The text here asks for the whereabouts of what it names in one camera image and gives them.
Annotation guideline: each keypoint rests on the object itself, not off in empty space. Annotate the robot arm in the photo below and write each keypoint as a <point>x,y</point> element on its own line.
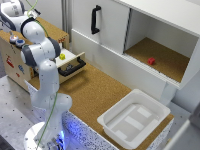
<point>46,78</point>

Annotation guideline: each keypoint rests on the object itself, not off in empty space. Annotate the white cabinet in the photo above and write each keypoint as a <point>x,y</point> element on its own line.
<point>110,66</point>

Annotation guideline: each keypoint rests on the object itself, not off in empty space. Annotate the wooden drawer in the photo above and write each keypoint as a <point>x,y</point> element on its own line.
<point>74,54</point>

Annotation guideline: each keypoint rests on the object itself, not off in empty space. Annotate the yellow block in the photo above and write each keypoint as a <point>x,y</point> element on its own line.
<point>62,56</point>

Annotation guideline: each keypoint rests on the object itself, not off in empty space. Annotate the pink block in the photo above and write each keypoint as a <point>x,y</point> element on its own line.
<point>151,61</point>

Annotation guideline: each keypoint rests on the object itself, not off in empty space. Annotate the white sliding door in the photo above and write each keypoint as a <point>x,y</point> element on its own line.
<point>113,23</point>

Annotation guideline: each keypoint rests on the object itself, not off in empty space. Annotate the white plastic box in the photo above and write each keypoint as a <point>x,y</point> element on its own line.
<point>133,121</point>

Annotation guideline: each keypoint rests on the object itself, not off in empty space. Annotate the blue button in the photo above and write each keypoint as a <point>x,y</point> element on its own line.
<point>20,42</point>

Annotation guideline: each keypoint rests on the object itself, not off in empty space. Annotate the wooden drawer box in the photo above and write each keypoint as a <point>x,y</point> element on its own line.
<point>9,53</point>

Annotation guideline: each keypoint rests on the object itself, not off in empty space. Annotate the red button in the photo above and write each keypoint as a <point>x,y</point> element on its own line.
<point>13,38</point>

